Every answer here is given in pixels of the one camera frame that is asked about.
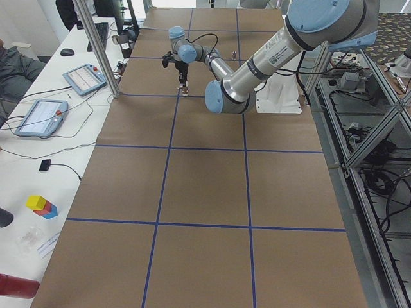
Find far teach pendant tablet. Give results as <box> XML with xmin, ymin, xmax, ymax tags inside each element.
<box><xmin>62</xmin><ymin>64</ymin><xmax>107</xmax><ymax>97</ymax></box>

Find black computer mouse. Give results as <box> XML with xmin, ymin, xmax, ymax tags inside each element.
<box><xmin>60</xmin><ymin>48</ymin><xmax>74</xmax><ymax>56</ymax></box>

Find seated person grey jacket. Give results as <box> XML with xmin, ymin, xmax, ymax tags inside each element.
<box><xmin>1</xmin><ymin>40</ymin><xmax>46</xmax><ymax>103</ymax></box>

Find blue wooden block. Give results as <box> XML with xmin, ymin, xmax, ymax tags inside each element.
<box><xmin>42</xmin><ymin>204</ymin><xmax>58</xmax><ymax>219</ymax></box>

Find black cylinder object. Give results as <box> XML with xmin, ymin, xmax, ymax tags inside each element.
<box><xmin>0</xmin><ymin>208</ymin><xmax>14</xmax><ymax>228</ymax></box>

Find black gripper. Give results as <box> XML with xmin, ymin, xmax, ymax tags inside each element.
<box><xmin>162</xmin><ymin>51</ymin><xmax>188</xmax><ymax>86</ymax></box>

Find near teach pendant tablet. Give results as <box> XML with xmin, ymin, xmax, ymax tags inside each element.
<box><xmin>14</xmin><ymin>99</ymin><xmax>69</xmax><ymax>137</ymax></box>

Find white brass PPR valve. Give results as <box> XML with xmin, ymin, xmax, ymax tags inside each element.
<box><xmin>179</xmin><ymin>84</ymin><xmax>189</xmax><ymax>97</ymax></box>

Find clear plastic bag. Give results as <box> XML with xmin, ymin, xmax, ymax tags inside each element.
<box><xmin>15</xmin><ymin>225</ymin><xmax>44</xmax><ymax>255</ymax></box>

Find aluminium frame post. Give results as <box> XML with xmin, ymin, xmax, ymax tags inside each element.
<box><xmin>73</xmin><ymin>0</ymin><xmax>119</xmax><ymax>98</ymax></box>

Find yellow wooden block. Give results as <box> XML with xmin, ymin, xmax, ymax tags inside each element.
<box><xmin>26</xmin><ymin>195</ymin><xmax>47</xmax><ymax>210</ymax></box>

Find small black box device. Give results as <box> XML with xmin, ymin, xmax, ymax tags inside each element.
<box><xmin>39</xmin><ymin>159</ymin><xmax>51</xmax><ymax>172</ymax></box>

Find red cylinder bottle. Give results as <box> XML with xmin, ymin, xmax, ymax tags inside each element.
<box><xmin>1</xmin><ymin>274</ymin><xmax>40</xmax><ymax>299</ymax></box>

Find black keyboard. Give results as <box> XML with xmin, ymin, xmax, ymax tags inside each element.
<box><xmin>94</xmin><ymin>22</ymin><xmax>109</xmax><ymax>50</ymax></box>

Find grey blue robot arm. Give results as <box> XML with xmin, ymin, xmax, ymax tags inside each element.
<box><xmin>162</xmin><ymin>1</ymin><xmax>380</xmax><ymax>114</ymax></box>

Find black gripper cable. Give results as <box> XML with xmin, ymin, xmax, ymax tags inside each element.
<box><xmin>189</xmin><ymin>33</ymin><xmax>219</xmax><ymax>54</ymax></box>

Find red wooden block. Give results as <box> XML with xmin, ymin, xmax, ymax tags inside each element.
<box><xmin>33</xmin><ymin>201</ymin><xmax>52</xmax><ymax>216</ymax></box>

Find teach pendant tablet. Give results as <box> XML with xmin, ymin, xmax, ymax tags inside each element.
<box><xmin>62</xmin><ymin>64</ymin><xmax>107</xmax><ymax>97</ymax></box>
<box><xmin>14</xmin><ymin>99</ymin><xmax>69</xmax><ymax>137</ymax></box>

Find white paper card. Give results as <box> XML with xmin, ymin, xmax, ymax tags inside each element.
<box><xmin>37</xmin><ymin>232</ymin><xmax>60</xmax><ymax>259</ymax></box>

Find aluminium frame rack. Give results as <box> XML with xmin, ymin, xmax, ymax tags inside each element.
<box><xmin>308</xmin><ymin>51</ymin><xmax>410</xmax><ymax>307</ymax></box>

